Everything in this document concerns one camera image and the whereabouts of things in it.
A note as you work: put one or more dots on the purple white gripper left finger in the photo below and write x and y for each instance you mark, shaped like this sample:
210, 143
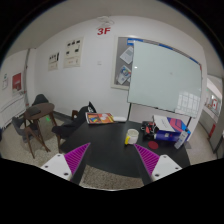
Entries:
65, 166

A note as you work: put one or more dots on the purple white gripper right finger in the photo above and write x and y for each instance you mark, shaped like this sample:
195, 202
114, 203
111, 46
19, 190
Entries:
156, 166

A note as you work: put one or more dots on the clear plastic water bottle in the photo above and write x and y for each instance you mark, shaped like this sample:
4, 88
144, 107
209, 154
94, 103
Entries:
183, 136

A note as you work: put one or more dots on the red round coaster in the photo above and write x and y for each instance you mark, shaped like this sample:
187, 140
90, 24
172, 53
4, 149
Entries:
153, 145

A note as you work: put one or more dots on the dark chair near table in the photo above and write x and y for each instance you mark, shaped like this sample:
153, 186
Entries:
77, 119

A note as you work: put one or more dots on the black red tool pile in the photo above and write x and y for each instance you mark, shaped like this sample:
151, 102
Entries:
148, 127

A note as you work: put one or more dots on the white paper on box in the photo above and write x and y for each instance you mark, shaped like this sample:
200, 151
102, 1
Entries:
162, 123

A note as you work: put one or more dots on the blue storage box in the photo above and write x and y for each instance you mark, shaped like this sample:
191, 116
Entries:
178, 127

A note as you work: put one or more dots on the grey chair left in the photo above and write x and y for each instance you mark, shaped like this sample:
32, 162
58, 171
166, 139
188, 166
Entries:
18, 122

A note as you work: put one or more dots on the colourful book on table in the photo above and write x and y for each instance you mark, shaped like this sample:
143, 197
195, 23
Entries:
99, 118

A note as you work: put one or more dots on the round brown wooden table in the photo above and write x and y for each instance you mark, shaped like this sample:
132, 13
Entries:
45, 109

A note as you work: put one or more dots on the dark grey chair back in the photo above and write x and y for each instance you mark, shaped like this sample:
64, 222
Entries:
40, 98

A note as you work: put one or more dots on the large white whiteboard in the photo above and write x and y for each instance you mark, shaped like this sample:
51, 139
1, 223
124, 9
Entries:
165, 79

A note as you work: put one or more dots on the white mug yellow handle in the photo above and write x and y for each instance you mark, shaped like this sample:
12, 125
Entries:
131, 136

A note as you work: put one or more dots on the red wall poster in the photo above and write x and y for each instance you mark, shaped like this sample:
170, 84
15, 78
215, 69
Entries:
16, 83

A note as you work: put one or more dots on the white wall poster left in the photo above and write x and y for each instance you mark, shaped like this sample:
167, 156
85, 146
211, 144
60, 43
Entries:
53, 61

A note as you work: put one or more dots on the red 3F wall sign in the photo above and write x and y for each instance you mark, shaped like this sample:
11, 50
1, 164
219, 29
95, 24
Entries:
103, 31

